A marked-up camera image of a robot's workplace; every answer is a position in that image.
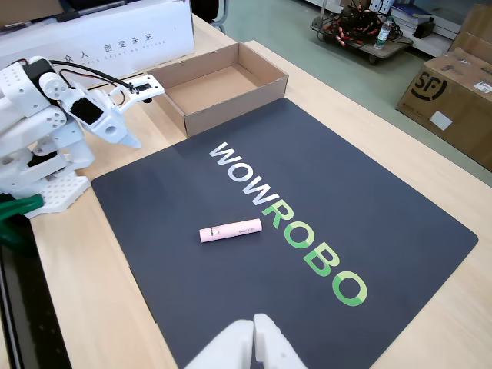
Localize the white low shelf board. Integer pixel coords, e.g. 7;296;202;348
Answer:
399;15;462;58

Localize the green table clamp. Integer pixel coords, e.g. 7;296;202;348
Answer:
0;194;44;247

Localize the plain brown cardboard box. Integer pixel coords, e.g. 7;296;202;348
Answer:
447;2;492;66

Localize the black furniture piece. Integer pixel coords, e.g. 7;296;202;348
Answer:
191;0;230;34

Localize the long white printed box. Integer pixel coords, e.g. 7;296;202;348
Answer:
0;0;196;80

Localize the pink tube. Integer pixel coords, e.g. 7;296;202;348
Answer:
198;218;264;244

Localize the black table edge rail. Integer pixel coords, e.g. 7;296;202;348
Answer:
0;214;74;369

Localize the flat wheeled cart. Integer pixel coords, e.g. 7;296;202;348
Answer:
310;15;414;66

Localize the clear plastic water bottle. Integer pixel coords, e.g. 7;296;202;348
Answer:
374;15;395;51

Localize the open brown cardboard tray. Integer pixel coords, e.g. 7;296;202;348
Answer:
145;41;289;138

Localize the dark WOWROBO printed mat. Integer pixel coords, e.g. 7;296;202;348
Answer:
91;97;480;369

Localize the brown cardboard piece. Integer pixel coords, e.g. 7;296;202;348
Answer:
0;0;65;28

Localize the black power adapter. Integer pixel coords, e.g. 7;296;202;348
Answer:
413;21;437;39

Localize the stack of blue books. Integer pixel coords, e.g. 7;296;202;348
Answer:
390;2;435;34

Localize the black camera cable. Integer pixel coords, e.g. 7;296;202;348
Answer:
49;59;135;93

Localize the SF printed cardboard box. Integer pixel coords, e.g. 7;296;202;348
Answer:
395;46;492;173

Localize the black flat object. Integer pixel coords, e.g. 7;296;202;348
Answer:
55;0;130;22

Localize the white gripper camera mount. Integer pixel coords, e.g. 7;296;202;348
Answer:
108;74;166;115

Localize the tangle of black red cables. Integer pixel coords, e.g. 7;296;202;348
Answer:
321;4;404;47

